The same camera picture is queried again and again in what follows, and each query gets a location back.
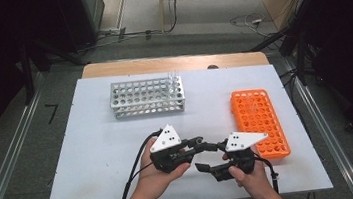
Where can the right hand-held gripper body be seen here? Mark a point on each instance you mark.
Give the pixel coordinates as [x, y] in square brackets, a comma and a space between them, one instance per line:
[241, 140]

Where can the wooden table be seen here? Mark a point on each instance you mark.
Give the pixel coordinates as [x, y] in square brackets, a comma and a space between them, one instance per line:
[173, 63]

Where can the black metal stand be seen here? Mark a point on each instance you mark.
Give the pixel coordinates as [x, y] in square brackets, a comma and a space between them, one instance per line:
[27, 73]
[298, 52]

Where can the person's left hand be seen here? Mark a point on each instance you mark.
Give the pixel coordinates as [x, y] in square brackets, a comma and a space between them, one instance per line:
[153, 182]

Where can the dark cabinet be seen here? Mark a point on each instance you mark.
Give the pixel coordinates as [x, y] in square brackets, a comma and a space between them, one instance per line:
[82, 16]

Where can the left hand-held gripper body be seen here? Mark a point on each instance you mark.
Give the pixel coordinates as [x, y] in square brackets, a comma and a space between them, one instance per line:
[167, 140]

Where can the person's right hand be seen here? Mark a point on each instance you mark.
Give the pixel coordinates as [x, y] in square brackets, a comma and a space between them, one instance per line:
[256, 181]

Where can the orange plastic test tube rack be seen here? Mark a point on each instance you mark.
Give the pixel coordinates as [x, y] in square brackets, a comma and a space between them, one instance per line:
[257, 117]

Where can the silver metal test tube rack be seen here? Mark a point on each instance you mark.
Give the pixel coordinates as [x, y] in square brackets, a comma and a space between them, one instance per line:
[146, 96]

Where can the white board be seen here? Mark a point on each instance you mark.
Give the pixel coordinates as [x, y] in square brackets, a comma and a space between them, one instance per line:
[97, 162]

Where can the power strip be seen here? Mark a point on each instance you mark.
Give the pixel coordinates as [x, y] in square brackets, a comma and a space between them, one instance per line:
[111, 32]

